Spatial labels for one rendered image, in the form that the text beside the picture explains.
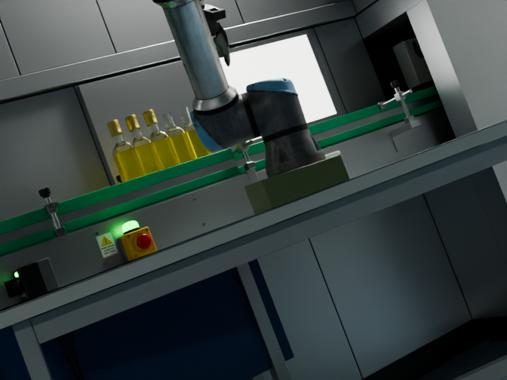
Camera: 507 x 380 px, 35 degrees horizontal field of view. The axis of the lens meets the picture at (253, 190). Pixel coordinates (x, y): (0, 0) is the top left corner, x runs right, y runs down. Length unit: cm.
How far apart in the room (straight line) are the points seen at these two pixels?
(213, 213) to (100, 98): 55
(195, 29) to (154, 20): 89
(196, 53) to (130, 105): 73
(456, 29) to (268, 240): 129
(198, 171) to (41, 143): 50
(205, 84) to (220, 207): 50
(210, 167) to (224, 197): 10
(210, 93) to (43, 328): 66
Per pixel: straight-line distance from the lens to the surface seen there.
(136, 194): 221
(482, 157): 210
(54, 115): 251
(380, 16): 303
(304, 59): 291
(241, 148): 234
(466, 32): 292
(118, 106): 255
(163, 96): 261
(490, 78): 292
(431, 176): 203
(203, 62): 187
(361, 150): 269
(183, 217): 223
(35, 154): 247
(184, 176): 228
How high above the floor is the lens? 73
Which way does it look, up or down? 2 degrees up
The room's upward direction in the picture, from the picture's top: 21 degrees counter-clockwise
